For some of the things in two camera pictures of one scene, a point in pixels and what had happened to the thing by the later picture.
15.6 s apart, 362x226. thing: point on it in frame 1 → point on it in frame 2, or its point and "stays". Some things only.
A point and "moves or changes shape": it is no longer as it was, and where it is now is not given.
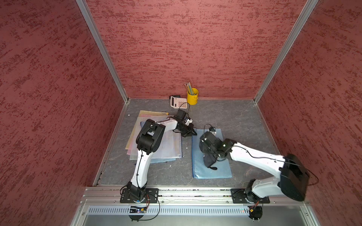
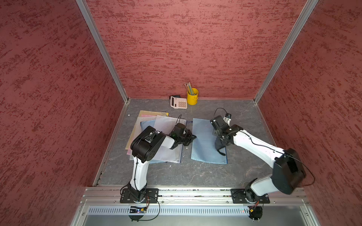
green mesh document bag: [143, 112] → [137, 130]
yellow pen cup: [192, 99] stays
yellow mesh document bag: [142, 112] stays
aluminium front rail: [193, 206] stays
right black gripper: [203, 149] → [214, 133]
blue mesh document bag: [200, 170] moves or changes shape
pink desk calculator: [176, 100] stays
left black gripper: [192, 133] → [191, 138]
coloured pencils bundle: [189, 88] stays
